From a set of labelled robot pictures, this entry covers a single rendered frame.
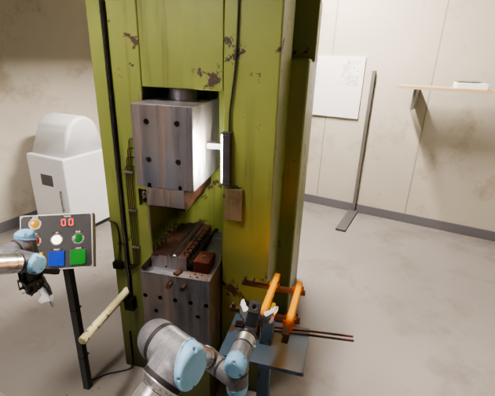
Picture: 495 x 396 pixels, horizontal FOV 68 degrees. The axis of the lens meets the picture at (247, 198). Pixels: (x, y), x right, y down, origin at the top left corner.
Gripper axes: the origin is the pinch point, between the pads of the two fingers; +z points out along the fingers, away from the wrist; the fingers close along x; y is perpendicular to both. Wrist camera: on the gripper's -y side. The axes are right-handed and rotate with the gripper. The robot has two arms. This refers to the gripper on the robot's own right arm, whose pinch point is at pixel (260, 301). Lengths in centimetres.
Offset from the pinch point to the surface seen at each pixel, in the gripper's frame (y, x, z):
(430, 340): 104, 106, 131
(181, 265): 9, -50, 28
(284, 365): 36.3, 11.4, 5.3
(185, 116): -68, -45, 28
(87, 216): -14, -98, 20
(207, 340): 50, -34, 23
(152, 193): -29, -64, 27
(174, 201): -26, -52, 28
